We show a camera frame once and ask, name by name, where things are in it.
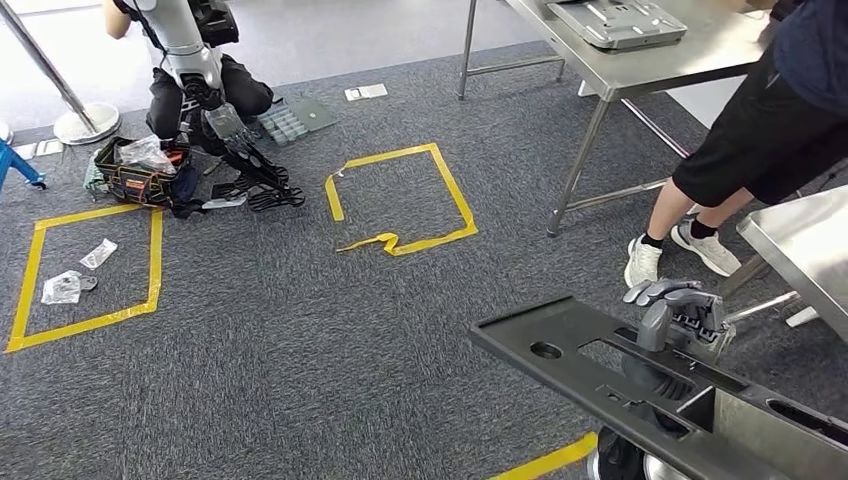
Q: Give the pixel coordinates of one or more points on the small grey metal piece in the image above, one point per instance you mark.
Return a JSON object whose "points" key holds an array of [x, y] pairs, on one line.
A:
{"points": [[89, 283]]}

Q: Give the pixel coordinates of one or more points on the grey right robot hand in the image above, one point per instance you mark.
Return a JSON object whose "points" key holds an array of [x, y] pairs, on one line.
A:
{"points": [[696, 311]]}

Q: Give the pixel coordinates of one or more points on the flat clear plastic bag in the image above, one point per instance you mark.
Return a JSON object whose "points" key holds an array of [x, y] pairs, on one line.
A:
{"points": [[99, 254]]}

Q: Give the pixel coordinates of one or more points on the yellow floor tape square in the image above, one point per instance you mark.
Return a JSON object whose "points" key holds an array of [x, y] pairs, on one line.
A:
{"points": [[156, 265], [550, 458], [457, 199]]}

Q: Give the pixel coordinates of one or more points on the clear parts organizer box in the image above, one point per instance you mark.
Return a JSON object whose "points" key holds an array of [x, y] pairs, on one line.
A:
{"points": [[285, 122]]}

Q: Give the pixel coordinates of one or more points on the steel frame table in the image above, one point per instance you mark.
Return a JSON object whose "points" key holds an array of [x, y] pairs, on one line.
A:
{"points": [[662, 66]]}

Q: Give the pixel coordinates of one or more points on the steel workbench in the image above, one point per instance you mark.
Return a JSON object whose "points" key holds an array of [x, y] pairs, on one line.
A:
{"points": [[808, 252]]}

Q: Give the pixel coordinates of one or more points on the black plastic panel part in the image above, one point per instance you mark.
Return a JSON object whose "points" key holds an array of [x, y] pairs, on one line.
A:
{"points": [[530, 331]]}

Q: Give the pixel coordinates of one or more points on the silver stanchion with base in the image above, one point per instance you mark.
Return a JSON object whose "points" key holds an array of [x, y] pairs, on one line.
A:
{"points": [[86, 122]]}

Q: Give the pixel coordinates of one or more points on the black orange tool bag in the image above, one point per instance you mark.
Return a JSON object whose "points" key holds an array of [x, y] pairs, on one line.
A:
{"points": [[139, 185]]}

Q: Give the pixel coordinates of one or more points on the grey metal tray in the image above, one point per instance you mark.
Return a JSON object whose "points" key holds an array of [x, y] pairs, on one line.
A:
{"points": [[616, 23]]}

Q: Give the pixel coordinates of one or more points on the person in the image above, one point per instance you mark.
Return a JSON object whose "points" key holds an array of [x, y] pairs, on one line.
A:
{"points": [[748, 146], [248, 93]]}

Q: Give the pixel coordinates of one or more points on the black silver humanoid robot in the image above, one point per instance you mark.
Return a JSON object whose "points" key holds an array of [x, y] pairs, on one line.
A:
{"points": [[182, 40]]}

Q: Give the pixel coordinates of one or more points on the white floor socket plate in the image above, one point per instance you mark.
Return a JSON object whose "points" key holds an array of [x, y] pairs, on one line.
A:
{"points": [[366, 92], [40, 148]]}

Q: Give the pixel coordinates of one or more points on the crumpled clear plastic bag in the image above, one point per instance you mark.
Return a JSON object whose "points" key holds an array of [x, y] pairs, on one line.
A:
{"points": [[61, 288]]}

